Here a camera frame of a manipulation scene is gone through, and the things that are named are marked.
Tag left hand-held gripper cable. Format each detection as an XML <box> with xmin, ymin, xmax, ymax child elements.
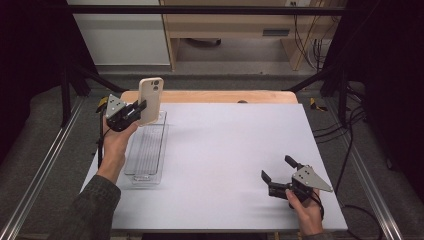
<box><xmin>96</xmin><ymin>106</ymin><xmax>113</xmax><ymax>170</ymax></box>

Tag beige patterned phone case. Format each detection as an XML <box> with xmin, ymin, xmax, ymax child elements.
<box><xmin>137</xmin><ymin>77</ymin><xmax>165</xmax><ymax>127</ymax></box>

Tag person's right hand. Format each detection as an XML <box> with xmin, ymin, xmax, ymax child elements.
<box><xmin>285</xmin><ymin>188</ymin><xmax>325</xmax><ymax>237</ymax></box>

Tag yellow black tape strip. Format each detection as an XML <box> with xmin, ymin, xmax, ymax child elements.
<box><xmin>95</xmin><ymin>96</ymin><xmax>110</xmax><ymax>114</ymax></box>
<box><xmin>309</xmin><ymin>97</ymin><xmax>329</xmax><ymax>113</ymax></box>

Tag black horizontal frame bar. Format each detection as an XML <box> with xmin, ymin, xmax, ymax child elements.
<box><xmin>66</xmin><ymin>4</ymin><xmax>348</xmax><ymax>16</ymax></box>

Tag clear plastic tray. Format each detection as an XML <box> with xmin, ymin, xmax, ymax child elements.
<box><xmin>123</xmin><ymin>110</ymin><xmax>169</xmax><ymax>186</ymax></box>

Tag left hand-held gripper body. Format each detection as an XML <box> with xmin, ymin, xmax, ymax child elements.
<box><xmin>105</xmin><ymin>94</ymin><xmax>143</xmax><ymax>133</ymax></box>

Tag black metal stand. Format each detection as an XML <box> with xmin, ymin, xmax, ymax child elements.
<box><xmin>283</xmin><ymin>64</ymin><xmax>352</xmax><ymax>128</ymax></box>
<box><xmin>59</xmin><ymin>62</ymin><xmax>130</xmax><ymax>128</ymax></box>

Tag wooden table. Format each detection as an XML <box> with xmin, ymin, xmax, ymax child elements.
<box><xmin>119</xmin><ymin>89</ymin><xmax>299</xmax><ymax>105</ymax></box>

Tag right hand-held gripper cable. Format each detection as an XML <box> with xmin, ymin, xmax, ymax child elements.
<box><xmin>311</xmin><ymin>191</ymin><xmax>326</xmax><ymax>222</ymax></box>

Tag light wooden desk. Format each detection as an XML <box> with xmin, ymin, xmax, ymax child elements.
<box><xmin>159</xmin><ymin>0</ymin><xmax>338</xmax><ymax>72</ymax></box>

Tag hand-held gripper cable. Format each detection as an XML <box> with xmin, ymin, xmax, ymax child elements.
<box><xmin>311</xmin><ymin>191</ymin><xmax>326</xmax><ymax>222</ymax></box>
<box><xmin>96</xmin><ymin>106</ymin><xmax>113</xmax><ymax>170</ymax></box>

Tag grey desk handle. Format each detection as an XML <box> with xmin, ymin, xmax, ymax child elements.
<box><xmin>262</xmin><ymin>28</ymin><xmax>291</xmax><ymax>37</ymax></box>

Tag hanging black cable bundle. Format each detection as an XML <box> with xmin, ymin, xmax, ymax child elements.
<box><xmin>292</xmin><ymin>13</ymin><xmax>332</xmax><ymax>72</ymax></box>

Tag person's left hand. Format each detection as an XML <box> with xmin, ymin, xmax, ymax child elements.
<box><xmin>101</xmin><ymin>116</ymin><xmax>141</xmax><ymax>162</ymax></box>

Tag black curtain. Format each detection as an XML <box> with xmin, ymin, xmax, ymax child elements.
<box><xmin>0</xmin><ymin>0</ymin><xmax>98</xmax><ymax>165</ymax></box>
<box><xmin>323</xmin><ymin>0</ymin><xmax>424</xmax><ymax>195</ymax></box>

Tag white table board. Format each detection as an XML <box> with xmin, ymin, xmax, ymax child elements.
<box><xmin>79</xmin><ymin>102</ymin><xmax>349</xmax><ymax>233</ymax></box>

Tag white cabinet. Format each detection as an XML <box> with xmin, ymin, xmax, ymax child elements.
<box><xmin>66</xmin><ymin>0</ymin><xmax>171</xmax><ymax>67</ymax></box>

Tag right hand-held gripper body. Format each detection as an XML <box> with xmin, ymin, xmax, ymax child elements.
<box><xmin>268</xmin><ymin>165</ymin><xmax>334</xmax><ymax>204</ymax></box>

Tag aluminium frame rail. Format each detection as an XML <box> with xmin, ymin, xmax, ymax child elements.
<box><xmin>324</xmin><ymin>99</ymin><xmax>405</xmax><ymax>240</ymax></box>
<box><xmin>0</xmin><ymin>96</ymin><xmax>85</xmax><ymax>240</ymax></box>

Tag black floor cables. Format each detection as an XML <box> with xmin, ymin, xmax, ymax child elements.
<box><xmin>312</xmin><ymin>83</ymin><xmax>385</xmax><ymax>240</ymax></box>

